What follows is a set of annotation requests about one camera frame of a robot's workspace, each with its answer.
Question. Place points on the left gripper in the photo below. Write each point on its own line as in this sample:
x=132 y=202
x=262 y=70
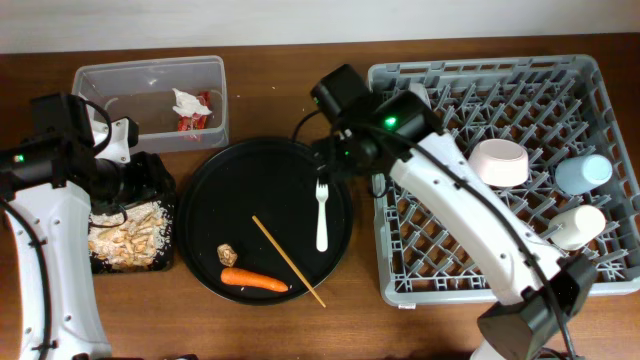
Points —
x=152 y=176

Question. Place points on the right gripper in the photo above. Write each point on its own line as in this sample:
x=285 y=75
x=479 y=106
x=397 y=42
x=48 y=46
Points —
x=338 y=157

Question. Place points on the white plastic fork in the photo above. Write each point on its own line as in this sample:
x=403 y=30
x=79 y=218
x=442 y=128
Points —
x=322 y=195

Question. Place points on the rice and peanut scraps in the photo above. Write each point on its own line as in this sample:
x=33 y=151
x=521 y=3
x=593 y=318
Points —
x=139 y=240

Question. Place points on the red snack wrapper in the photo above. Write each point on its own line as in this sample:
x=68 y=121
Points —
x=195 y=122

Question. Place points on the white tissue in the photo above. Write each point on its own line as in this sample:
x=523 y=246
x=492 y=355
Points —
x=188 y=105

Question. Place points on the wooden chopstick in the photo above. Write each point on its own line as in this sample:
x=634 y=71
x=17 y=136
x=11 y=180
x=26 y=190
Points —
x=288 y=260

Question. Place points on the pink bowl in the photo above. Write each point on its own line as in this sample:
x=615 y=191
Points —
x=500 y=163

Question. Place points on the blue cup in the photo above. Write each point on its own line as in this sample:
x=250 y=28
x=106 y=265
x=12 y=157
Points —
x=582 y=174

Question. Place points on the cream cup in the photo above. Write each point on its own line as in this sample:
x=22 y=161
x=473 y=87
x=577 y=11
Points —
x=577 y=227

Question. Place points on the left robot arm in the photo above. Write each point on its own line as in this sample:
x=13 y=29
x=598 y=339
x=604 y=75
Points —
x=76 y=164

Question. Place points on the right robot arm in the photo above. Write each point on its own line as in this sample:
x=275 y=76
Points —
x=538 y=289

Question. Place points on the grey dishwasher rack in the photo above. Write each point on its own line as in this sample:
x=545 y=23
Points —
x=556 y=107

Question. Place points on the black rectangular tray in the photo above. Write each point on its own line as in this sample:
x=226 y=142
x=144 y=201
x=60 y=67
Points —
x=168 y=198

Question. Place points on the clear plastic bin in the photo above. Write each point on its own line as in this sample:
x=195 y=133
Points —
x=144 y=92

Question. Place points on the round black tray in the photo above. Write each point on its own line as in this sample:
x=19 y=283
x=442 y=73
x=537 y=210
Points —
x=274 y=179

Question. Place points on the brown ginger piece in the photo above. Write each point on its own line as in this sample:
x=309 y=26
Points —
x=227 y=256

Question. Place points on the orange carrot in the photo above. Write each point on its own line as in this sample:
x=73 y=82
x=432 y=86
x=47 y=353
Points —
x=240 y=277

